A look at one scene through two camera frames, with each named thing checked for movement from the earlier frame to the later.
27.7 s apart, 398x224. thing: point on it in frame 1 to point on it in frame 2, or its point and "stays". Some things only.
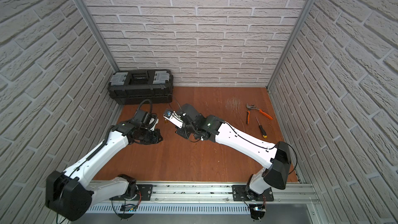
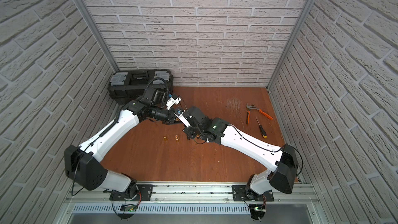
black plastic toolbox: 133,87 stays
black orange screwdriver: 264,134 stays
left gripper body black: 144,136 to 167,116
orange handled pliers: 252,107 stays
